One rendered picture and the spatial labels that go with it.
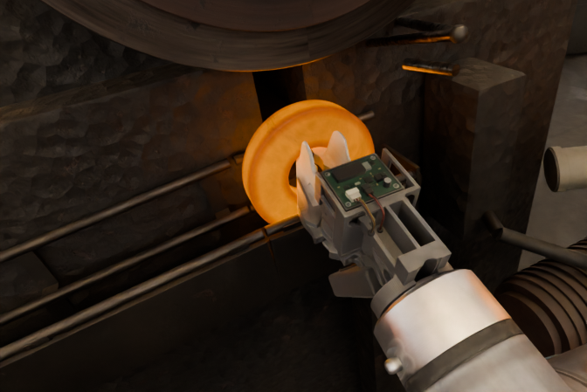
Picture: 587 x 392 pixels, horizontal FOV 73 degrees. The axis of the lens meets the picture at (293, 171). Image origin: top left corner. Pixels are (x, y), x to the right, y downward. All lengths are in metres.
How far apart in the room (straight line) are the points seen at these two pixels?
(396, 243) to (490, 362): 0.10
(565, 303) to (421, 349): 0.37
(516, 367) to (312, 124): 0.27
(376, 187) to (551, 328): 0.37
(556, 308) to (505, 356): 0.34
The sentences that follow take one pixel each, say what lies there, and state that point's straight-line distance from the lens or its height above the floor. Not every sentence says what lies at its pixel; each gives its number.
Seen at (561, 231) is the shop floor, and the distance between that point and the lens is 1.58.
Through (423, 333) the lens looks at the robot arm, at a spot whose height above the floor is 0.75.
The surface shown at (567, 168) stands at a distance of 0.59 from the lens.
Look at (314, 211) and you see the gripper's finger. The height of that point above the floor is 0.75.
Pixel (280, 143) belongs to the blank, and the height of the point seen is 0.80.
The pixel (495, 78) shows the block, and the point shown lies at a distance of 0.53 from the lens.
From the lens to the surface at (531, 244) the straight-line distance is 0.61.
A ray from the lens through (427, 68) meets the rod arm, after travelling 0.36.
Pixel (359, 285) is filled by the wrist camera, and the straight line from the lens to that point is 0.37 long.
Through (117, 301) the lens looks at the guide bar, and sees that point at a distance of 0.45.
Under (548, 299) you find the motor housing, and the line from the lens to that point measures 0.63.
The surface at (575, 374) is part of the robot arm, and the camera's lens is 0.39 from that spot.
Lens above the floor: 0.99
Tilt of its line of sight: 32 degrees down
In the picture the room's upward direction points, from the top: 10 degrees counter-clockwise
